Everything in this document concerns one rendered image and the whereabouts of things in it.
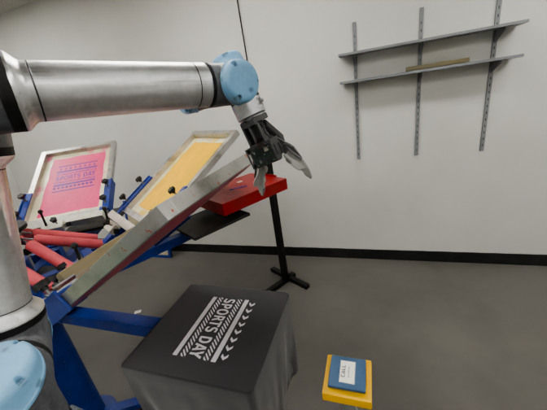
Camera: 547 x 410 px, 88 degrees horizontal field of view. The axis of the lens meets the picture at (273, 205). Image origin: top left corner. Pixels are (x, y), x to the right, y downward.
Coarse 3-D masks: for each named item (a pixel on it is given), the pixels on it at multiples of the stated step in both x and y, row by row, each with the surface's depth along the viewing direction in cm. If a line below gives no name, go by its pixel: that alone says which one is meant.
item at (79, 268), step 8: (112, 240) 109; (104, 248) 105; (88, 256) 99; (96, 256) 101; (72, 264) 95; (80, 264) 96; (88, 264) 98; (64, 272) 92; (72, 272) 93; (80, 272) 95
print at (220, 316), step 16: (208, 304) 120; (224, 304) 118; (240, 304) 117; (208, 320) 111; (224, 320) 110; (240, 320) 109; (192, 336) 105; (208, 336) 103; (224, 336) 102; (176, 352) 99; (192, 352) 98; (208, 352) 97; (224, 352) 96
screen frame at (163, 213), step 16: (240, 160) 90; (208, 176) 74; (224, 176) 79; (192, 192) 66; (208, 192) 70; (160, 208) 56; (176, 208) 59; (144, 224) 58; (160, 224) 57; (128, 240) 62; (144, 240) 60; (112, 256) 65; (128, 256) 67; (96, 272) 69; (80, 288) 74
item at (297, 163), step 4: (288, 152) 73; (284, 156) 71; (288, 156) 72; (292, 156) 73; (288, 160) 74; (292, 160) 71; (296, 160) 73; (300, 160) 73; (292, 164) 70; (296, 164) 71; (300, 164) 72; (304, 164) 73; (296, 168) 69; (300, 168) 70; (304, 168) 73; (308, 168) 73; (304, 172) 74; (308, 172) 73; (308, 176) 74
